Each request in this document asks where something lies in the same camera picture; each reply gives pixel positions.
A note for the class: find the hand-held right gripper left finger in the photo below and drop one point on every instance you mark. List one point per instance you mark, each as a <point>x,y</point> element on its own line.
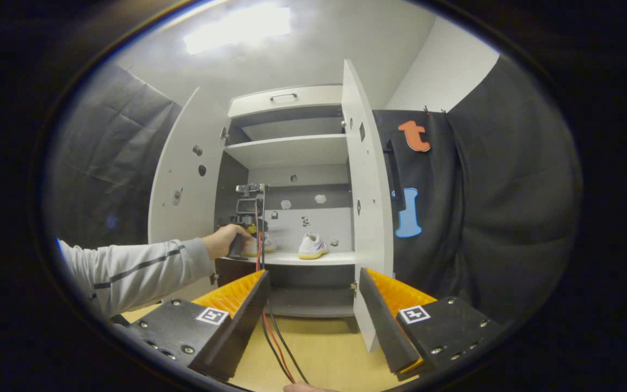
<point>243,332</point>

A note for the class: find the white shoe cabinet door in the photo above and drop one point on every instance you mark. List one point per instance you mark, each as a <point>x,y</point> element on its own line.
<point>188,190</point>
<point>370,218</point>

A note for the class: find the black backdrop cloth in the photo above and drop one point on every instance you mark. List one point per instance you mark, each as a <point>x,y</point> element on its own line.
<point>509,207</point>
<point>106,163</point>

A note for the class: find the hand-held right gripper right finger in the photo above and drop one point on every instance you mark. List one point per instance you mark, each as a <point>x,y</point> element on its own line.
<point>384,326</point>

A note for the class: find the ceiling light panel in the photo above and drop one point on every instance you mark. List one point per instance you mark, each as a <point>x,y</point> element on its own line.
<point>237,30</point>

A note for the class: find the white shoe cabinet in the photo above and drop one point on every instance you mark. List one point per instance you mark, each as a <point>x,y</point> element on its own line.
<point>292,149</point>

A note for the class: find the white canvas shoe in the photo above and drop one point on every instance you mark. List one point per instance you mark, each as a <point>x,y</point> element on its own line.
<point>312,247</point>
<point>269,245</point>

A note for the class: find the white cabinet drawer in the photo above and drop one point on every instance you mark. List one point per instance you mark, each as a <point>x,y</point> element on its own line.
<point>313,100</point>

